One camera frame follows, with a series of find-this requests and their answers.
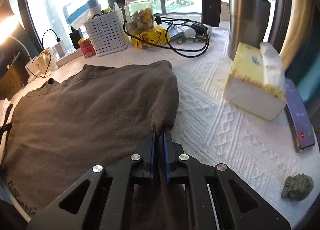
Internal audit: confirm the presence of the key bunch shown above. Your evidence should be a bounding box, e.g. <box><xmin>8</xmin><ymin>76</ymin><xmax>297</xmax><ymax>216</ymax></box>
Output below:
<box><xmin>176</xmin><ymin>37</ymin><xmax>207</xmax><ymax>45</ymax></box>

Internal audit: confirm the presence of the white bottle with blue cap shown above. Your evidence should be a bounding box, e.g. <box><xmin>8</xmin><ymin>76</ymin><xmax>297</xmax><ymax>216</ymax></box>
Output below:
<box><xmin>87</xmin><ymin>0</ymin><xmax>102</xmax><ymax>17</ymax></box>

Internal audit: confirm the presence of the cardboard box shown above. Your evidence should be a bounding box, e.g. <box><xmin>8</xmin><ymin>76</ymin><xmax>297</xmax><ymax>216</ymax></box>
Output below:
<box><xmin>0</xmin><ymin>63</ymin><xmax>28</xmax><ymax>98</ymax></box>

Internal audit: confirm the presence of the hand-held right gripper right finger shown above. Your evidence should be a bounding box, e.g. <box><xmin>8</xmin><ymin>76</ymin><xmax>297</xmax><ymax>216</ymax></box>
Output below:
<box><xmin>162</xmin><ymin>129</ymin><xmax>292</xmax><ymax>230</ymax></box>

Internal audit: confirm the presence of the white charger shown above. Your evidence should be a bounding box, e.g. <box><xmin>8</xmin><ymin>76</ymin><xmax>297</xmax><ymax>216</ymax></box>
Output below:
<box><xmin>51</xmin><ymin>40</ymin><xmax>67</xmax><ymax>58</ymax></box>

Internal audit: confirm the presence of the yellow printed bag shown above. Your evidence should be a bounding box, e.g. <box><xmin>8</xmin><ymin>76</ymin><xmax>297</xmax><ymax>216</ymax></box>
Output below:
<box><xmin>132</xmin><ymin>26</ymin><xmax>170</xmax><ymax>49</ymax></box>

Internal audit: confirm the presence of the white textured tablecloth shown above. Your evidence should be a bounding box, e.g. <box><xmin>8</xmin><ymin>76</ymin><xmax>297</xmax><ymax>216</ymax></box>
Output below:
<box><xmin>0</xmin><ymin>20</ymin><xmax>320</xmax><ymax>230</ymax></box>

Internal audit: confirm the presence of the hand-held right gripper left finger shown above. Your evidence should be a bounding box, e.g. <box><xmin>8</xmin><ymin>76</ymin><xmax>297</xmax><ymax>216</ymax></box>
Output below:
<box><xmin>26</xmin><ymin>129</ymin><xmax>157</xmax><ymax>230</ymax></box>

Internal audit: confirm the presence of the purple smartphone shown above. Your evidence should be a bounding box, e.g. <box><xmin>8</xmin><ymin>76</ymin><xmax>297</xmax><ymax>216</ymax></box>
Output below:
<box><xmin>284</xmin><ymin>78</ymin><xmax>316</xmax><ymax>153</ymax></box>

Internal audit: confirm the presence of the thick black cable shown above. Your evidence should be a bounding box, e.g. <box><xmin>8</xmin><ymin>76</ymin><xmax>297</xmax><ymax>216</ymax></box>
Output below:
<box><xmin>122</xmin><ymin>16</ymin><xmax>210</xmax><ymax>58</ymax></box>

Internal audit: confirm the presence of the white tube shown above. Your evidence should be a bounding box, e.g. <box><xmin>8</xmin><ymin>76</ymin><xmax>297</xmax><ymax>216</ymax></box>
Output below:
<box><xmin>170</xmin><ymin>25</ymin><xmax>197</xmax><ymax>39</ymax></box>

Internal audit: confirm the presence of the white plastic basket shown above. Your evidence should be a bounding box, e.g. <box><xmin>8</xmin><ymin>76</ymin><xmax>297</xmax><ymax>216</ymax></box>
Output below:
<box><xmin>84</xmin><ymin>8</ymin><xmax>129</xmax><ymax>57</ymax></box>

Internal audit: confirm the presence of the steel tumbler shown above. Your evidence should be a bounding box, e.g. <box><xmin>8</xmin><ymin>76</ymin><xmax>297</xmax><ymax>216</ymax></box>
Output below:
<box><xmin>228</xmin><ymin>0</ymin><xmax>272</xmax><ymax>61</ymax></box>

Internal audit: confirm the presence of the teal curtain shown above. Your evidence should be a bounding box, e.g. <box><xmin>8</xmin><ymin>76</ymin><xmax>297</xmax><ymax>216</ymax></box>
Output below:
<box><xmin>285</xmin><ymin>53</ymin><xmax>320</xmax><ymax>120</ymax></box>

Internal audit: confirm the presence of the yellow tissue pack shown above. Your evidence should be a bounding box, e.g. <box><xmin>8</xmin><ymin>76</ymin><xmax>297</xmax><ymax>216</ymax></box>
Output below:
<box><xmin>223</xmin><ymin>41</ymin><xmax>287</xmax><ymax>121</ymax></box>

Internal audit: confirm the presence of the blue and white tissue pack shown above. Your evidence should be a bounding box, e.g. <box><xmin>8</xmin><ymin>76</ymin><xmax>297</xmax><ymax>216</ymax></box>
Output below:
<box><xmin>65</xmin><ymin>3</ymin><xmax>100</xmax><ymax>27</ymax></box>

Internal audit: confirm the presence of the white mug with bear print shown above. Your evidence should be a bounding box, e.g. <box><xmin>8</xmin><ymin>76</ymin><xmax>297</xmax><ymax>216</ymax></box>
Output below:
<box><xmin>25</xmin><ymin>46</ymin><xmax>59</xmax><ymax>77</ymax></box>

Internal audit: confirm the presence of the white desk lamp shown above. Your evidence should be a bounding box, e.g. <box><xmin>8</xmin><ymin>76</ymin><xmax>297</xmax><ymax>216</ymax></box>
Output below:
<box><xmin>0</xmin><ymin>11</ymin><xmax>34</xmax><ymax>63</ymax></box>

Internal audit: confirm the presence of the green figurine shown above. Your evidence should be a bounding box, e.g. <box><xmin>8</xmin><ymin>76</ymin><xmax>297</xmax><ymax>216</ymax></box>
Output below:
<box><xmin>281</xmin><ymin>174</ymin><xmax>314</xmax><ymax>202</ymax></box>

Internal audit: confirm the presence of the yellow curtain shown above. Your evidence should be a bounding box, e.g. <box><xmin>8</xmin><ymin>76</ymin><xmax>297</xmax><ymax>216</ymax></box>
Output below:
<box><xmin>277</xmin><ymin>3</ymin><xmax>315</xmax><ymax>71</ymax></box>

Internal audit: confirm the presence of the glass jar with white lid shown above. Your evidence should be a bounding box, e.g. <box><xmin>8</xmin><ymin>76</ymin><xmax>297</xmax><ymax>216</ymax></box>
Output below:
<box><xmin>124</xmin><ymin>0</ymin><xmax>154</xmax><ymax>33</ymax></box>

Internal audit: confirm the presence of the red can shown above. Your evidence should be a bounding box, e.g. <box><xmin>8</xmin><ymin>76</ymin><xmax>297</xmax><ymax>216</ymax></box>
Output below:
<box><xmin>77</xmin><ymin>37</ymin><xmax>97</xmax><ymax>59</ymax></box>

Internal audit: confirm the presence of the white power strip with chargers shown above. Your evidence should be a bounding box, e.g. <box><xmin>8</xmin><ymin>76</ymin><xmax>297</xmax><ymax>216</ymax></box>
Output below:
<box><xmin>26</xmin><ymin>29</ymin><xmax>62</xmax><ymax>78</ymax></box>

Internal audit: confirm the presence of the white t-shirt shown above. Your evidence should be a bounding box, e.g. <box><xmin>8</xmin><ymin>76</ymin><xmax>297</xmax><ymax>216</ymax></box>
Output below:
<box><xmin>0</xmin><ymin>98</ymin><xmax>13</xmax><ymax>125</ymax></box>

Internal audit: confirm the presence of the black charger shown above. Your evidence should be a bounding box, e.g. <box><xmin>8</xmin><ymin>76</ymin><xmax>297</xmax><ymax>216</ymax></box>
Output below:
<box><xmin>69</xmin><ymin>26</ymin><xmax>84</xmax><ymax>49</ymax></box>

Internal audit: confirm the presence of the brown t-shirt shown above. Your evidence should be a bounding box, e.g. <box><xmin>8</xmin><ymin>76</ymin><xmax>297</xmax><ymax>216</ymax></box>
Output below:
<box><xmin>0</xmin><ymin>60</ymin><xmax>187</xmax><ymax>230</ymax></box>

